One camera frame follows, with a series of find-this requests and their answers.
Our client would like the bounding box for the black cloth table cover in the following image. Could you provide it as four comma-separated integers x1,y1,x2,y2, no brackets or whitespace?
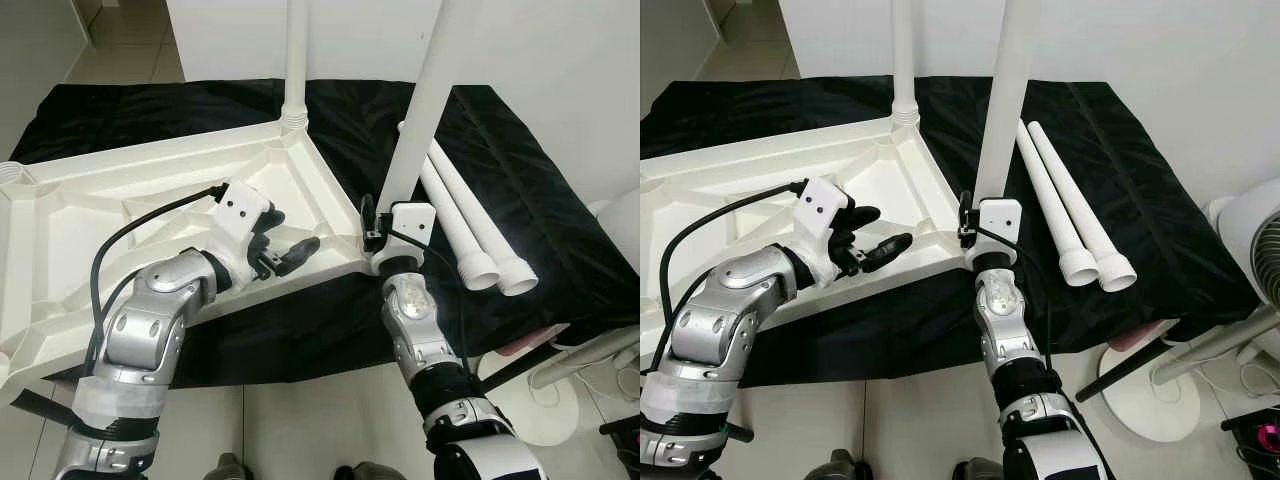
640,75,1263,389
10,78,641,389

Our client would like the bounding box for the pink table top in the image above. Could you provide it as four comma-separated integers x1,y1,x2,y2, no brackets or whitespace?
493,318,573,358
1103,316,1183,355

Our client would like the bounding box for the white plastic table top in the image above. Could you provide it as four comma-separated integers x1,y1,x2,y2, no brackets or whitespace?
640,115,986,371
0,118,396,406

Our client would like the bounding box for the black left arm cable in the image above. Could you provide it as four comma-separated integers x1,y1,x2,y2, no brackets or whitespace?
83,183,229,376
660,180,809,376

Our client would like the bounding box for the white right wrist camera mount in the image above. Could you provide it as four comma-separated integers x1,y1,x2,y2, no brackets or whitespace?
373,200,438,276
965,198,1024,271

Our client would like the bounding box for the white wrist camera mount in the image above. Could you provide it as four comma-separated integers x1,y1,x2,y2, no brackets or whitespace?
965,198,1024,271
790,177,856,286
373,200,438,276
205,180,273,291

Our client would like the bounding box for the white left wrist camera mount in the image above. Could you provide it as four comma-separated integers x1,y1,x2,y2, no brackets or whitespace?
205,180,273,291
790,177,856,286

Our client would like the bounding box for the grey right robot foot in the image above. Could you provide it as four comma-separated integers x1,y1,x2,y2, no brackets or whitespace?
950,458,1006,480
335,460,406,480

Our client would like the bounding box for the white pedestal fan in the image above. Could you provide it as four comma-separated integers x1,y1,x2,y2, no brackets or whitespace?
1098,193,1280,444
478,190,641,448

